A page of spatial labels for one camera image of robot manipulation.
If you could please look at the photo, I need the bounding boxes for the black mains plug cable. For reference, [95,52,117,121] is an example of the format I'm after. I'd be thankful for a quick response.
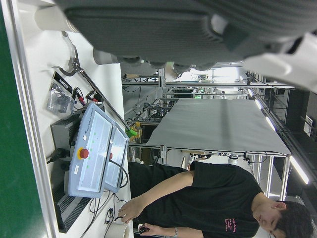
[46,148,72,164]

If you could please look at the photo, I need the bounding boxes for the person in black t-shirt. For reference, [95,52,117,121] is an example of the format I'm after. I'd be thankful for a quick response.
[118,160,314,238]

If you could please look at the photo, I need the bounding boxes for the green conveyor belt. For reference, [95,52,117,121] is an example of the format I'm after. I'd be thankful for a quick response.
[0,0,60,238]

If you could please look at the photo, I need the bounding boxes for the grey table on frame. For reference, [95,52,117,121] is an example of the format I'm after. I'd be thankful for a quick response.
[146,99,292,156]

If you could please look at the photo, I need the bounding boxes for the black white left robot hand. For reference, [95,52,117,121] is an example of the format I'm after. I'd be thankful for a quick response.
[54,0,317,95]

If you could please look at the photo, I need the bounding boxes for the white paper roll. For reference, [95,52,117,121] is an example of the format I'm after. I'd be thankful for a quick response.
[34,4,75,32]

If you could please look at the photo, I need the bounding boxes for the aluminium frame rack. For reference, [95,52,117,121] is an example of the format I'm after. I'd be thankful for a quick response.
[122,69,251,100]

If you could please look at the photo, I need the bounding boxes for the clear bag of parts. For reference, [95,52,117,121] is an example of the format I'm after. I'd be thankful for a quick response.
[47,70,75,115]

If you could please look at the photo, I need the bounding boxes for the metal reacher grabber green handle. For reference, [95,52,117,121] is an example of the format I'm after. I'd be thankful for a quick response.
[52,56,137,137]

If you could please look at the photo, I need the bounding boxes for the black ribbed heat sink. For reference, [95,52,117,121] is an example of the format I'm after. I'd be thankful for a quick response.
[53,183,100,234]

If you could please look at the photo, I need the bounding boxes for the red black clip lead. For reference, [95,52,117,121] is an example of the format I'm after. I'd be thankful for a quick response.
[86,91,104,103]
[71,86,84,105]

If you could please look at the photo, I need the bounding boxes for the black power supply box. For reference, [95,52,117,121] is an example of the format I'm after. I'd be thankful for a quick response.
[50,111,86,159]

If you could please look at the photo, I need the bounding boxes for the thin black cable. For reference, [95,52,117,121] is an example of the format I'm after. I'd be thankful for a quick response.
[81,192,130,238]

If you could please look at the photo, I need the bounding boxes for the black pendant cable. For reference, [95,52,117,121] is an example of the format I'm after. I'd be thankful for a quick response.
[108,158,130,189]

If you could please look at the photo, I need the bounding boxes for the white tape roll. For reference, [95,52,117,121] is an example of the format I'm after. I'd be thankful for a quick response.
[108,221,130,238]

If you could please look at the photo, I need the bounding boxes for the grey teach pendant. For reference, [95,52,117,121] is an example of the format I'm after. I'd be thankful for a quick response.
[104,123,130,193]
[63,102,117,199]

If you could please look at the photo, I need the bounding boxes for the ceiling light strip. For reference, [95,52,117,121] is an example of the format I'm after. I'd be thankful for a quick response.
[264,116,276,131]
[288,155,310,185]

